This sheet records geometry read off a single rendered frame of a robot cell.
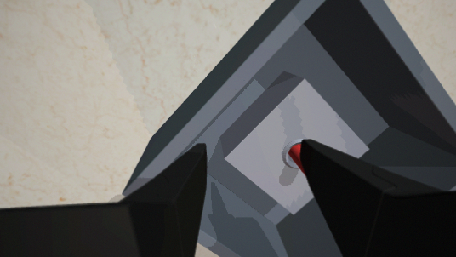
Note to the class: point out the light grey flat plate with hole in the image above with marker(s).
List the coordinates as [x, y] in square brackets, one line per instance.
[287, 112]

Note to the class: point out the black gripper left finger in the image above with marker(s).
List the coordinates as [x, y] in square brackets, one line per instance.
[160, 219]

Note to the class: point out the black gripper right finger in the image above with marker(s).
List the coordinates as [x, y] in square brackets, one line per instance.
[372, 212]

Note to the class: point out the red peg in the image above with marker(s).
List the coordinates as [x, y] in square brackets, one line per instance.
[294, 154]

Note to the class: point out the dark grey open box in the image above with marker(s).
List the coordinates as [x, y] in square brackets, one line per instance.
[357, 57]

